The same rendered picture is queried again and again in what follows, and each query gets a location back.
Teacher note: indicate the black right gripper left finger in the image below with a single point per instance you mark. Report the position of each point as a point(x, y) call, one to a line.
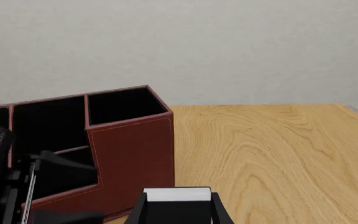
point(139, 210)

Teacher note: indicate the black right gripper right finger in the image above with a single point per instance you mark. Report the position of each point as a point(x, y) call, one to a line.
point(221, 211)

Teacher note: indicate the red-brown desk caddy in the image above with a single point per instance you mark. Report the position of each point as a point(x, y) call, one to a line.
point(135, 151)

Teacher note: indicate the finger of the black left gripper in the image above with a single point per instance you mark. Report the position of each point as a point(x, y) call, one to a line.
point(61, 164)
point(64, 217)

